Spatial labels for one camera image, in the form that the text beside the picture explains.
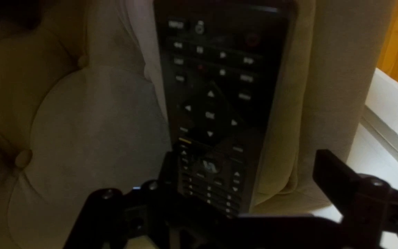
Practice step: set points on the white wooden trim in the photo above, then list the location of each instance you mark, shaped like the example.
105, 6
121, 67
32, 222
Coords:
392, 106

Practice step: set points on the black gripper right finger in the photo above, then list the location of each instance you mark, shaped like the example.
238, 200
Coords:
373, 208

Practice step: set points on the grey tufted sofa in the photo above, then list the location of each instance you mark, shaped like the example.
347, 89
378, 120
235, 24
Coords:
69, 139

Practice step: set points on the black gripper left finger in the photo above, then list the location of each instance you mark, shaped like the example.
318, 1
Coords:
130, 212

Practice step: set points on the black remote control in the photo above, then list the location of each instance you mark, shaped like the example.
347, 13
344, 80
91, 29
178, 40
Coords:
217, 106

